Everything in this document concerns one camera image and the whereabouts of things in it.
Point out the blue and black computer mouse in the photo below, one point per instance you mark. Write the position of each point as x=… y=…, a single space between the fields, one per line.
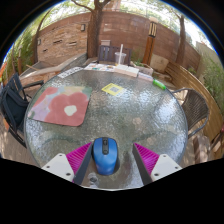
x=105 y=158

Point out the wooden garden lamp post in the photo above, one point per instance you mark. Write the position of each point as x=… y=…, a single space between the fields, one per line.
x=149 y=46

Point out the thick forked tree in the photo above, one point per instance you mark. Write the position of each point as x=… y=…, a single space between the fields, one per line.
x=95 y=33

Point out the slim straight tree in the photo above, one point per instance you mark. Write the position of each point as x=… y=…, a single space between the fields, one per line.
x=182 y=43

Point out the wooden slat fence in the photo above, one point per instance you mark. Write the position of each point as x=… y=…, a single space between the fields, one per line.
x=186 y=78

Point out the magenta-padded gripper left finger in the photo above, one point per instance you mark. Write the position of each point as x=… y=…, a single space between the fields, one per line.
x=58 y=164

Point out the dark wooden slatted chair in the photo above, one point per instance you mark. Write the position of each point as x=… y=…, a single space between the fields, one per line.
x=105 y=53

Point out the pale square planter box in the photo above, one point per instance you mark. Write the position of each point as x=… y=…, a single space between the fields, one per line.
x=145 y=69

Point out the raised stone garden bed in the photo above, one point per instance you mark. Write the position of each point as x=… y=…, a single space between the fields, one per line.
x=70 y=63

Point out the black slatted patio chair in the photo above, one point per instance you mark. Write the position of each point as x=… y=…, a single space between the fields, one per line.
x=16 y=83

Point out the black wall lantern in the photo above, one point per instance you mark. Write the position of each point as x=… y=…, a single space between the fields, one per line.
x=39 y=41
x=83 y=27

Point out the yellow square card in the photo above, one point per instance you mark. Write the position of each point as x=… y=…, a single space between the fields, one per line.
x=112 y=89

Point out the black backpack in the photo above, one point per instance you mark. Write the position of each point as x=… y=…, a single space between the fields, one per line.
x=11 y=105

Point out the grey wall utility box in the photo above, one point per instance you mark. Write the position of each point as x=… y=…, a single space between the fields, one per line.
x=105 y=42

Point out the beige stone slab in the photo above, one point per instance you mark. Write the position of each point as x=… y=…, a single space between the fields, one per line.
x=159 y=62

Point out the brown wicker metal chair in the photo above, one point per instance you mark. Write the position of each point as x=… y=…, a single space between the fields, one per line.
x=196 y=106

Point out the small green tube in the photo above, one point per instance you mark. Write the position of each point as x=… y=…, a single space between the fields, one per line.
x=159 y=84

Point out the clear plastic cup with straw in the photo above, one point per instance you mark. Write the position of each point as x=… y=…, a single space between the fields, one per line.
x=120 y=58

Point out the thin white book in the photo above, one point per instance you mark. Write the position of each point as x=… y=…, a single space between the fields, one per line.
x=145 y=76

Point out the white licence plate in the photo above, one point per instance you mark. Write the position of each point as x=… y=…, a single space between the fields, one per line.
x=70 y=72

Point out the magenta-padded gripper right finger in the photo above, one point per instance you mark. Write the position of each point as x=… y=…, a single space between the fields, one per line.
x=165 y=165

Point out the floral pink red mouse pad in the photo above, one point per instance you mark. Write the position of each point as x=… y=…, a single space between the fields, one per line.
x=63 y=105

